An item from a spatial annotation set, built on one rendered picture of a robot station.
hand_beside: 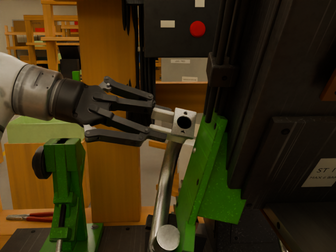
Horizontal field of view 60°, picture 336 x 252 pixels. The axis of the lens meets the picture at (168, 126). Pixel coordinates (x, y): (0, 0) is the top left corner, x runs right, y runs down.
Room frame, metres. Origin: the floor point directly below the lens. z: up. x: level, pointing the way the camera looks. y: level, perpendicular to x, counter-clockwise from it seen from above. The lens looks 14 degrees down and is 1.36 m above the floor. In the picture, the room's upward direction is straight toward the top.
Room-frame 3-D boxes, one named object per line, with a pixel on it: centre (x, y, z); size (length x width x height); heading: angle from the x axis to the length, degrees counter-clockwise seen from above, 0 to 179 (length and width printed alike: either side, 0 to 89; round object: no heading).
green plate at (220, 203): (0.45, -0.08, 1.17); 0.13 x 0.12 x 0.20; 93
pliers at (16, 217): (0.78, 0.40, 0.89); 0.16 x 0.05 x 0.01; 91
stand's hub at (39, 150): (0.62, 0.29, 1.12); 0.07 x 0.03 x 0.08; 3
